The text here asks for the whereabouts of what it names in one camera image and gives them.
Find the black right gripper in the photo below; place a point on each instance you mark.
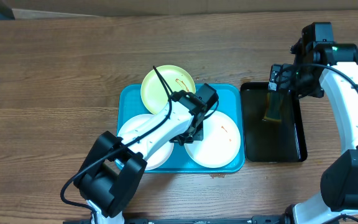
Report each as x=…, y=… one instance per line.
x=279, y=86

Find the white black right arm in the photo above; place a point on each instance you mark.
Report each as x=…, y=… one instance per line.
x=323, y=67

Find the white plate with ketchup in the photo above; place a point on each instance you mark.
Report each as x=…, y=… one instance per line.
x=162, y=154

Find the green yellow sponge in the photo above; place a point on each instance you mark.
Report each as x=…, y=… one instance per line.
x=273, y=107

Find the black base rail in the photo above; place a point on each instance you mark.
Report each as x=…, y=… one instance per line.
x=259, y=219

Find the brown cardboard backdrop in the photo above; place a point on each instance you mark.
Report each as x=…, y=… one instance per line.
x=53, y=8

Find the black water tray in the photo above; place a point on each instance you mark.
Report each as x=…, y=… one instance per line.
x=267, y=141

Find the yellow plate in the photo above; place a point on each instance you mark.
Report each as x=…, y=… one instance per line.
x=152, y=92

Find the teal plastic tray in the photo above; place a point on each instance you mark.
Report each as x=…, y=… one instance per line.
x=130, y=105

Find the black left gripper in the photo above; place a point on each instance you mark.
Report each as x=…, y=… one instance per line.
x=198, y=136

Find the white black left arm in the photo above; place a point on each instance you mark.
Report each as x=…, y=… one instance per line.
x=112, y=170

